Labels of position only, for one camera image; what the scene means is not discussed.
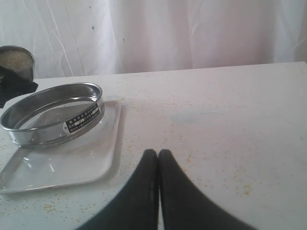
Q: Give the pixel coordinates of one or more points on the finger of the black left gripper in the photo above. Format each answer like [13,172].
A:
[12,86]

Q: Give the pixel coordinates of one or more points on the round stainless steel sieve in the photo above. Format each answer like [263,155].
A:
[54,116]

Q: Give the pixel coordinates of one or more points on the white plastic tray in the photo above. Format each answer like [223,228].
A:
[80,161]

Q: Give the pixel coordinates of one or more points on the stainless steel cup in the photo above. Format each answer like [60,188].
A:
[27,73]

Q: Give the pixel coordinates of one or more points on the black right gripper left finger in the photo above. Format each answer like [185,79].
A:
[136,206]

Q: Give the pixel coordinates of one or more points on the white curtain backdrop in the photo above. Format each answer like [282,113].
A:
[95,37]

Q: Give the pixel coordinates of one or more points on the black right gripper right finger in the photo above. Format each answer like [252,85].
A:
[184,206]

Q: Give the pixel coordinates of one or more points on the yellow granular powder pile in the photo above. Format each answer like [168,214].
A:
[15,60]

